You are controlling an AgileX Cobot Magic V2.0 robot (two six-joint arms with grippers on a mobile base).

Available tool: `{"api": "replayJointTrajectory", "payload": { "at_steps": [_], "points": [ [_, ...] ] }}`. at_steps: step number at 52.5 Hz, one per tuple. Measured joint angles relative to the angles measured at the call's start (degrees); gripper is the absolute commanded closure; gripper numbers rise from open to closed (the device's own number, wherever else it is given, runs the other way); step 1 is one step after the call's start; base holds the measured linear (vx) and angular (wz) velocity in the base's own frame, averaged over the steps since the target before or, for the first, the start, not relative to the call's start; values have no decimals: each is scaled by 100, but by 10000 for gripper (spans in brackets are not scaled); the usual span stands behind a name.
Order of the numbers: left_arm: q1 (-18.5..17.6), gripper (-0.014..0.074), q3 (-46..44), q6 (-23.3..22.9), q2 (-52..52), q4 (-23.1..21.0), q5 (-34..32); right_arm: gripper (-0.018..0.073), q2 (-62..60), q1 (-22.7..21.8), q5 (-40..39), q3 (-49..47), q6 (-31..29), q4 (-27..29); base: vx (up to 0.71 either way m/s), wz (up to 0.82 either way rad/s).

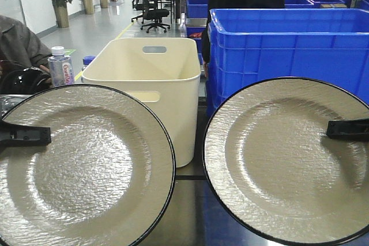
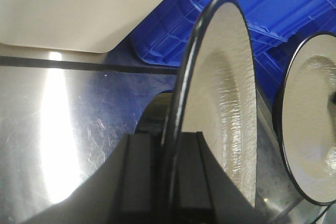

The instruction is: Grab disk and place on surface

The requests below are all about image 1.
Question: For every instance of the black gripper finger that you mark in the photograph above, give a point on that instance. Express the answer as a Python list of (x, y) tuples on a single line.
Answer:
[(16, 135), (348, 130)]

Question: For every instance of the beige plate black rim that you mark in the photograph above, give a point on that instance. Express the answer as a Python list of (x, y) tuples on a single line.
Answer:
[(271, 165), (106, 178)]

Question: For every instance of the black bag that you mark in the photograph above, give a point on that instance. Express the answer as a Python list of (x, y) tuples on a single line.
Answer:
[(25, 81)]

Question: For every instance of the clear water bottle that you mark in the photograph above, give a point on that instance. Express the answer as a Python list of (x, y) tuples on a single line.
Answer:
[(61, 69)]

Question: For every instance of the seated person grey jacket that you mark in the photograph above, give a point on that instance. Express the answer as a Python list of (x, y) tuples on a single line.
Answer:
[(21, 48)]

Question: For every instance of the upper blue plastic crate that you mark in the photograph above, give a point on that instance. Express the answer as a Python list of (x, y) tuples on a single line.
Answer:
[(251, 45)]

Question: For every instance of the blue capped bottle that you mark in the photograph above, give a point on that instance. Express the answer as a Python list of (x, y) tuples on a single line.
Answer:
[(86, 61)]

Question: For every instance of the cream plastic bin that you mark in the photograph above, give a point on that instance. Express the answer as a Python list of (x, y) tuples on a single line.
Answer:
[(162, 72)]

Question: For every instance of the black mesh office chair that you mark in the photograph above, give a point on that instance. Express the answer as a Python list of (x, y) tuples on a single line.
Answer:
[(155, 15)]

